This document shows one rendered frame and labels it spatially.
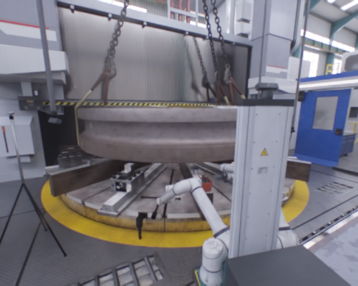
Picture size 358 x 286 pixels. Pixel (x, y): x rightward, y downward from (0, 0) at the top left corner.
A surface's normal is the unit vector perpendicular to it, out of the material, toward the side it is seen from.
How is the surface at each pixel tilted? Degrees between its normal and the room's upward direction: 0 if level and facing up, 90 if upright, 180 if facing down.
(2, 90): 90
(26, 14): 90
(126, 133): 90
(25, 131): 90
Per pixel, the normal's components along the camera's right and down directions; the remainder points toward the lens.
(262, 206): 0.21, 0.19
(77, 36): 0.49, 0.17
